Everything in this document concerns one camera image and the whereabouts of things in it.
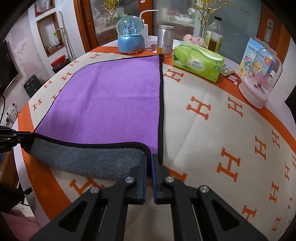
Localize wooden sliding glass door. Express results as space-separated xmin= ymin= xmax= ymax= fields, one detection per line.
xmin=73 ymin=1 xmax=290 ymax=62

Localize blue castle snow globe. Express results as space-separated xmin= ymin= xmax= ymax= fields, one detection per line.
xmin=116 ymin=16 xmax=145 ymax=54

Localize blister pill pack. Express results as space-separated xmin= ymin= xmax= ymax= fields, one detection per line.
xmin=220 ymin=64 xmax=235 ymax=77

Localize red lidded jar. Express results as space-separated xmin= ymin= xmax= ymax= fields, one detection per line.
xmin=51 ymin=55 xmax=66 ymax=68

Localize purple grey microfiber towel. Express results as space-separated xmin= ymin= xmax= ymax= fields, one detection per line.
xmin=24 ymin=55 xmax=164 ymax=180

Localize pink flower ornament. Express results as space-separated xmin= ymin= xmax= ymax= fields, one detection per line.
xmin=183 ymin=34 xmax=207 ymax=48

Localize blue cartoon paper box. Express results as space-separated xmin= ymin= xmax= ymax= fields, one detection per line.
xmin=238 ymin=37 xmax=275 ymax=77

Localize wooden wall niche frame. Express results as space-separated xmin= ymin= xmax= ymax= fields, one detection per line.
xmin=36 ymin=12 xmax=65 ymax=57

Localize oil bottle black cap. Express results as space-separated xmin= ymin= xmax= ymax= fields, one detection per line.
xmin=205 ymin=16 xmax=224 ymax=53

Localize green tissue pack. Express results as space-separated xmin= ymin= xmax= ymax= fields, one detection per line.
xmin=173 ymin=41 xmax=225 ymax=83

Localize silver metal can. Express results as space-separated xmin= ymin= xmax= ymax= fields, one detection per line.
xmin=157 ymin=25 xmax=174 ymax=57

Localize pink base glass dome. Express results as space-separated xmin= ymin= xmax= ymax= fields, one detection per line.
xmin=238 ymin=48 xmax=282 ymax=109

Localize dark green appliance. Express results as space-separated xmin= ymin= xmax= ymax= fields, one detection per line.
xmin=23 ymin=75 xmax=42 ymax=98

